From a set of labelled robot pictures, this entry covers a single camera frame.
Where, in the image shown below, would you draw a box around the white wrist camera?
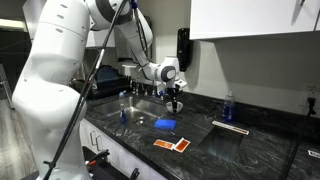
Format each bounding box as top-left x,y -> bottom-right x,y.
174,79 -> 188,90

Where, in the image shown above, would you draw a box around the white lower cabinet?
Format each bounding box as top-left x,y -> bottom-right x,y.
79,117 -> 168,180

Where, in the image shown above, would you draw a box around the white cabinet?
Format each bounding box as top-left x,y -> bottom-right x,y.
188,0 -> 320,41
79,117 -> 168,180

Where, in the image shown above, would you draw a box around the small white bowl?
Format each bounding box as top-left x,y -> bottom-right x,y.
165,101 -> 185,115

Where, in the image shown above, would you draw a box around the small white counter label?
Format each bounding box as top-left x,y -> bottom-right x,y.
307,149 -> 320,160

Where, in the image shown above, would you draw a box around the plain orange sauce packet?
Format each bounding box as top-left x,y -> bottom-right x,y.
173,137 -> 192,154

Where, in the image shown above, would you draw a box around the black power cord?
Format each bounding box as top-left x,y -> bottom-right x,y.
280,96 -> 317,180

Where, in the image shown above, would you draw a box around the printed orange sauce packet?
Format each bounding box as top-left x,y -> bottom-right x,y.
153,139 -> 176,151

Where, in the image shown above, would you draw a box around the white wall outlet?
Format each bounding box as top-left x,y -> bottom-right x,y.
300,82 -> 320,108

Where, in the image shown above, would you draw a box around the blue spray bottle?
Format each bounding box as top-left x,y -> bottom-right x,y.
222,90 -> 236,123

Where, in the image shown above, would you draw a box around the silver cabinet handle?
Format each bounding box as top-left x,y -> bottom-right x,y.
95,134 -> 105,153
89,130 -> 98,148

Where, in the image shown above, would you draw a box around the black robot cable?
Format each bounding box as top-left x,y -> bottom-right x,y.
42,0 -> 130,180

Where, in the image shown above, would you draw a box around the black dish rack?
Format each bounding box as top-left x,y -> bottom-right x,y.
70,64 -> 133,100

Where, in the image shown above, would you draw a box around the white label strip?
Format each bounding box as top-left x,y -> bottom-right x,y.
211,120 -> 251,136

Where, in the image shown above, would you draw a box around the white upper cabinet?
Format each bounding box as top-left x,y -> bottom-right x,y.
188,0 -> 320,41

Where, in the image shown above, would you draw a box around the square countertop trash opening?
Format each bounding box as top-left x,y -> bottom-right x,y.
197,126 -> 245,163

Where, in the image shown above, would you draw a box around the stainless steel sink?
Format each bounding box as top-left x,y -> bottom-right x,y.
91,95 -> 168,127

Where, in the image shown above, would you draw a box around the clear blue soap bottle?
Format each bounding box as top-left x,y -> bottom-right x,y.
118,90 -> 129,125

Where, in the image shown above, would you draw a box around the blue sponge cloth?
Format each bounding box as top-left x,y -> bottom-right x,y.
153,118 -> 177,132

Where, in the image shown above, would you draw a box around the black cart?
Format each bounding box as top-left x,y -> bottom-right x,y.
81,145 -> 142,180

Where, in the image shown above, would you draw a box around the black wall soap dispenser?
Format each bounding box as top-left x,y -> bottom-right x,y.
176,27 -> 195,73

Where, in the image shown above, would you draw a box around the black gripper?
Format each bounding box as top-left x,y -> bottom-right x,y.
166,86 -> 181,112

